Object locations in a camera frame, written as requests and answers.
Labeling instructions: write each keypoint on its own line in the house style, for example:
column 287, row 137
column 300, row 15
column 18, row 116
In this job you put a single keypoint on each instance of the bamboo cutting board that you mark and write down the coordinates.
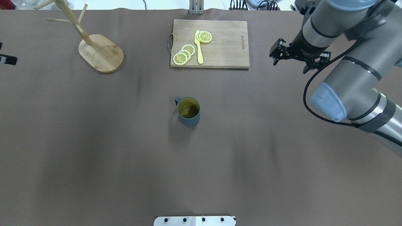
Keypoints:
column 228, row 48

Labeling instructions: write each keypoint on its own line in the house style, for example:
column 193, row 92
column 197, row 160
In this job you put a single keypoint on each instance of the lemon slice under single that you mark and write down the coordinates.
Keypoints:
column 197, row 36

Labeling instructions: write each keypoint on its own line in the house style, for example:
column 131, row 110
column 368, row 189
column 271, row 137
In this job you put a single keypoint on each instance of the lemon slice top stack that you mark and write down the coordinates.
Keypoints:
column 190, row 48

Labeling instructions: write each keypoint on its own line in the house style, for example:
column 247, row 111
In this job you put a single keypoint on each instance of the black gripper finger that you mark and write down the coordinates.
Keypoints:
column 6, row 59

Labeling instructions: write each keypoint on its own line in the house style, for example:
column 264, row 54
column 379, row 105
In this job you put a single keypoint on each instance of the dark teal mug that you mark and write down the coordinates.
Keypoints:
column 188, row 109

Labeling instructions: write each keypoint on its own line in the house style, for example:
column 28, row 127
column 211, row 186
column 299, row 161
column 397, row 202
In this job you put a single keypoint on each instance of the aluminium frame post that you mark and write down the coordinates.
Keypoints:
column 196, row 7

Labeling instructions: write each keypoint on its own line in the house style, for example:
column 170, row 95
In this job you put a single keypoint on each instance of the yellow plastic knife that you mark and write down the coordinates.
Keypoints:
column 200, row 58

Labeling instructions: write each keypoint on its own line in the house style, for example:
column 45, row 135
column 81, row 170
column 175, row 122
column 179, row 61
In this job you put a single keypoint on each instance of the wooden cup storage rack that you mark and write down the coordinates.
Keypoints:
column 101, row 53

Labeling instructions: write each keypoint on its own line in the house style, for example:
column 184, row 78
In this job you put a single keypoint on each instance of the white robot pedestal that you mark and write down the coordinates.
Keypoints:
column 195, row 221

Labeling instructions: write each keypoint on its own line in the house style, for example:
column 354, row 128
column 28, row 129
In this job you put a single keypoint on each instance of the lemon slice middle stack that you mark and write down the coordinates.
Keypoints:
column 187, row 53

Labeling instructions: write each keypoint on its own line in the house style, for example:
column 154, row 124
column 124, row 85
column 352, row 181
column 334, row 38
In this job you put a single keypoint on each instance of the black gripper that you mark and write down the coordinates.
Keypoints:
column 302, row 50

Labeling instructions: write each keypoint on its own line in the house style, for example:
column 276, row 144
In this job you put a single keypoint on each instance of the lemon slice stack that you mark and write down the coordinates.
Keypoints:
column 190, row 48
column 187, row 53

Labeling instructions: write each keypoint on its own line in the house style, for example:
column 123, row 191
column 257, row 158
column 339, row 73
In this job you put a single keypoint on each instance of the lemon slice single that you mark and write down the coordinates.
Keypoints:
column 205, row 36

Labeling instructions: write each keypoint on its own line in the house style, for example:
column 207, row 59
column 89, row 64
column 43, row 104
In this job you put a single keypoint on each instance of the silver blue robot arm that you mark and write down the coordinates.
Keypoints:
column 352, row 44

